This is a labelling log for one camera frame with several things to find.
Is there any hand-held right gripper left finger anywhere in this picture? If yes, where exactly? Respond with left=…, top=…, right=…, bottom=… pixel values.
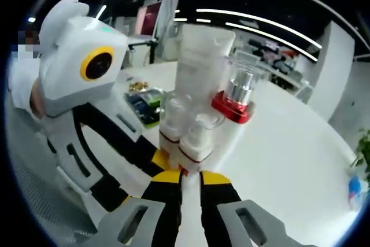
left=97, top=169, right=183, bottom=247

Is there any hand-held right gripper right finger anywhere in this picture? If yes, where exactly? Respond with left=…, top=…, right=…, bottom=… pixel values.
left=198, top=170, right=317, bottom=247

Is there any small white skincare bottle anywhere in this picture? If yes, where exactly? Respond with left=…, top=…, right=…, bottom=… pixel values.
left=177, top=112, right=217, bottom=190
left=158, top=92, right=188, bottom=169

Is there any red collar skincare pump bottle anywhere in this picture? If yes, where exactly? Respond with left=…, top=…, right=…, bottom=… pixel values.
left=209, top=50, right=272, bottom=167

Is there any large white skincare tube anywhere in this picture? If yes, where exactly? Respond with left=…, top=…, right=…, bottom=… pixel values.
left=175, top=24, right=236, bottom=123

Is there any person's left hand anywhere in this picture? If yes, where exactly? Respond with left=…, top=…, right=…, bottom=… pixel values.
left=40, top=0, right=90, bottom=48

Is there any green black foil pouch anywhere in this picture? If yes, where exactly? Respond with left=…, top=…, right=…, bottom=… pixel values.
left=124, top=89, right=167, bottom=130

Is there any gold foil sachet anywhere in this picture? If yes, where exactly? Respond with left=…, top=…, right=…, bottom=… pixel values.
left=128, top=80, right=150, bottom=92

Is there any white mesh office chair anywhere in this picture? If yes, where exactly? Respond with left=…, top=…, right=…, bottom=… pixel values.
left=5, top=108, right=101, bottom=244

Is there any white black-legged standing desk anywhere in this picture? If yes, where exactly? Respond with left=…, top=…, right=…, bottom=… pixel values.
left=127, top=33, right=164, bottom=65

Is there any blue white plastic bag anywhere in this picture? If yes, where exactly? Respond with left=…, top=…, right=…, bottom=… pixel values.
left=347, top=176, right=368, bottom=212

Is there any green potted plant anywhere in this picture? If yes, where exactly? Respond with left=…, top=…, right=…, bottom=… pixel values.
left=350, top=127, right=370, bottom=174

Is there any ceiling light strip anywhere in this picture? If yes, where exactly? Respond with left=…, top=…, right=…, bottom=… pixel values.
left=195, top=8, right=324, bottom=49
left=224, top=21, right=319, bottom=62

